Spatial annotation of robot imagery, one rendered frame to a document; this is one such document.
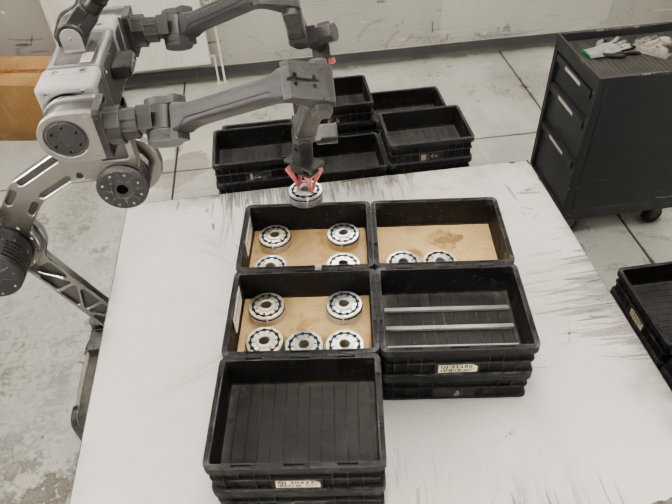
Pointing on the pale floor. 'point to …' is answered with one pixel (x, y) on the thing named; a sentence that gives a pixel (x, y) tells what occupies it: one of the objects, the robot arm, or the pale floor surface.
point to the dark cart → (606, 128)
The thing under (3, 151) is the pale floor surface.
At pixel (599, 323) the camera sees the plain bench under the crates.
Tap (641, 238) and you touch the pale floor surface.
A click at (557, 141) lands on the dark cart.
